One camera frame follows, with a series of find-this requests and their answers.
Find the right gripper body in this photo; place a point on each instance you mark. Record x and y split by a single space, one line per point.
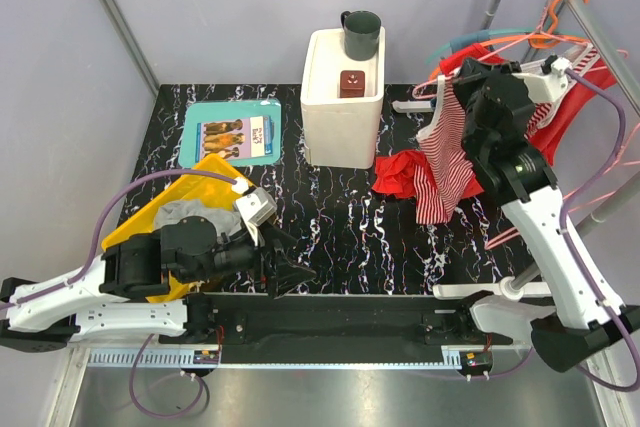
467 87

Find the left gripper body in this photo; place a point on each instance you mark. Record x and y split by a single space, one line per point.
240 253

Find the grey tank top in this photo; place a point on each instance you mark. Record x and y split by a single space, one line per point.
225 221

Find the red white striped tank top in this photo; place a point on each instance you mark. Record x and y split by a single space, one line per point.
436 211

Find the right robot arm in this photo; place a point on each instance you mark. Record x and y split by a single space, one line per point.
586 315

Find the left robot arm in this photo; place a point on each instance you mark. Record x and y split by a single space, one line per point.
110 299

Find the teal plastic hanger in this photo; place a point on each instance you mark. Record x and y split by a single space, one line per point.
490 34

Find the orange plastic hanger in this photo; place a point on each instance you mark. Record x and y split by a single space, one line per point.
544 36

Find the yellow plastic basket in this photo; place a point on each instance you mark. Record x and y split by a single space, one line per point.
139 214

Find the dog picture book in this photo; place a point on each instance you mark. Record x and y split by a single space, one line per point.
239 139

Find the crumpled red cloth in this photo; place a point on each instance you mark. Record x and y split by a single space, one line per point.
395 174

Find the metal clothes rack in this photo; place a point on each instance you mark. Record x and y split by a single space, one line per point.
609 209

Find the brown square box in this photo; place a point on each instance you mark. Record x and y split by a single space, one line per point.
352 84

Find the teal tray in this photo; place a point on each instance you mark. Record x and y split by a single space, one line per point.
202 112

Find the dark green mug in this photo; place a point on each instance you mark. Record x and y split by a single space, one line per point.
361 31

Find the white foam box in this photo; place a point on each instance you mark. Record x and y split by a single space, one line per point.
340 132

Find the white rack foot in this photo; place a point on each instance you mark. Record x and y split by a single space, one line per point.
475 291

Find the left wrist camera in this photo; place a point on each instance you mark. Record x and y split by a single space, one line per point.
255 206

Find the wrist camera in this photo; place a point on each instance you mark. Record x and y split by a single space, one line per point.
255 206
550 84

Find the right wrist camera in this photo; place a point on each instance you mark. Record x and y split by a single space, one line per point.
550 84

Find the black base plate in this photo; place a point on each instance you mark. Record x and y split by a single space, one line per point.
330 330

